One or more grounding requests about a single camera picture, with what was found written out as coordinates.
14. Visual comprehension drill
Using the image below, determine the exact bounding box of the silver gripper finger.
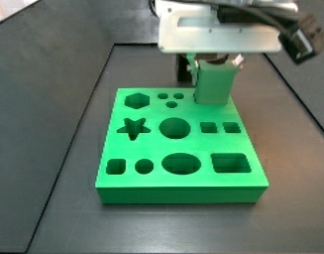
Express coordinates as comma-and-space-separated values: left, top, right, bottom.
232, 54, 244, 70
185, 53, 199, 86

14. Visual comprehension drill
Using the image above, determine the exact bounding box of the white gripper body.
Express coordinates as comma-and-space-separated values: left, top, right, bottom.
156, 0, 281, 54

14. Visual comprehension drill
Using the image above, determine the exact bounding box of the green arch block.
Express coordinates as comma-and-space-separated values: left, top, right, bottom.
195, 61, 239, 105

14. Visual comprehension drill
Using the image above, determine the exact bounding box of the black curved fixture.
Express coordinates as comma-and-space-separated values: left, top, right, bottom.
176, 54, 193, 82

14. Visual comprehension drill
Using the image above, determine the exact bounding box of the green shape sorter board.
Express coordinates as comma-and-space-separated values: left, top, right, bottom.
94, 88, 268, 204

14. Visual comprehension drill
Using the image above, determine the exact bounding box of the black cable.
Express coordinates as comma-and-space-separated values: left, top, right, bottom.
147, 0, 301, 31

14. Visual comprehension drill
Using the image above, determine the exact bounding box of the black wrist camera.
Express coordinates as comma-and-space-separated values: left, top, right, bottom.
216, 7, 324, 65

